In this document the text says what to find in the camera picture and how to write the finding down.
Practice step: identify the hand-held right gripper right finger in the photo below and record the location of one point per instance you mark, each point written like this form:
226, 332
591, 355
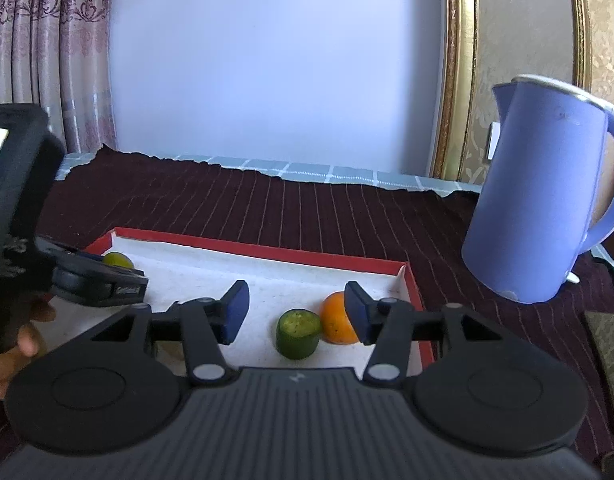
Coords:
359, 312

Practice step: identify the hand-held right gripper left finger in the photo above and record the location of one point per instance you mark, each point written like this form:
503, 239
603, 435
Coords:
236, 312

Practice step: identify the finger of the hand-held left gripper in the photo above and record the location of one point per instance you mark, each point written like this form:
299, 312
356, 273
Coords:
77, 254

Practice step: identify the orange tangerine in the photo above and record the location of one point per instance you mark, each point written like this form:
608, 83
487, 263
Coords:
337, 320

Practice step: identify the small green citrus fruit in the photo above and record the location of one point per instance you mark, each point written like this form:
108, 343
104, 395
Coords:
118, 260

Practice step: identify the red shallow cardboard tray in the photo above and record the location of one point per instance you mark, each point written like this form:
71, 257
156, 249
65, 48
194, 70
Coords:
287, 275

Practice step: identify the dark green cucumber piece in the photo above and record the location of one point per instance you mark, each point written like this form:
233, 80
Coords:
298, 332

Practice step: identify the person's left hand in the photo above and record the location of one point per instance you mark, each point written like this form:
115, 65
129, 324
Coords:
12, 367

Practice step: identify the dark maroon striped cloth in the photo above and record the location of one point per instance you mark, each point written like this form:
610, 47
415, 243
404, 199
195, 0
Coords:
337, 220

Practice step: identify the pink patterned curtain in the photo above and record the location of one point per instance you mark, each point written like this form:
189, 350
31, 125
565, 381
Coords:
42, 35

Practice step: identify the blue electric kettle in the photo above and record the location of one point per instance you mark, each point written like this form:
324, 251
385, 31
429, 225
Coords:
537, 200

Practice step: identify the white wall socket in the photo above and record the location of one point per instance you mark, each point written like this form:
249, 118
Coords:
492, 141

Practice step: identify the gold picture frame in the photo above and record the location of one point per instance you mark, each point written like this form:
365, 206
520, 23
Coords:
457, 85

